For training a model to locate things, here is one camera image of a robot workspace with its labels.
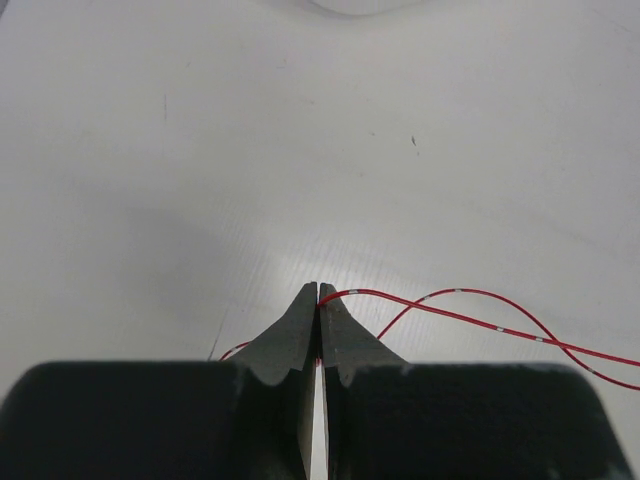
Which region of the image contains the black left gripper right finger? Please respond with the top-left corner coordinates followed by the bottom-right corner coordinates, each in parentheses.
top-left (318, 284), bottom-right (633, 479)

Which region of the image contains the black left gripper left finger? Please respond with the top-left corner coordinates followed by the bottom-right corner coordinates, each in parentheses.
top-left (1, 283), bottom-right (317, 479)

